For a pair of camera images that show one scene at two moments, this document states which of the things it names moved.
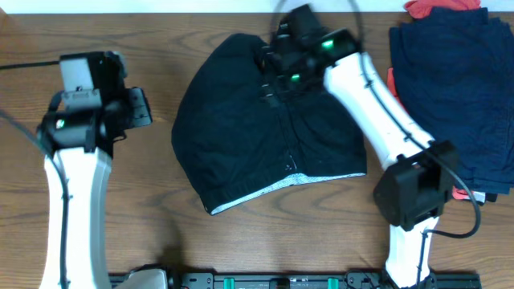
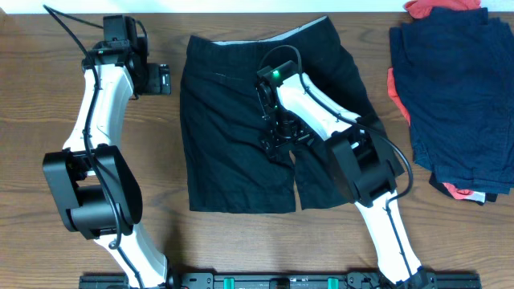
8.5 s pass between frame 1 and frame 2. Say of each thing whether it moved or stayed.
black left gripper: moved
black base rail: stayed
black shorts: moved
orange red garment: stayed
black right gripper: moved
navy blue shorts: stayed
